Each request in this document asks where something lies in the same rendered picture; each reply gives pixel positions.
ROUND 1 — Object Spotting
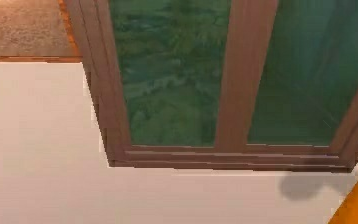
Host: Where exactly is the brown framed window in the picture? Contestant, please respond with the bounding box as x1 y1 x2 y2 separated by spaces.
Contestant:
62 0 358 173

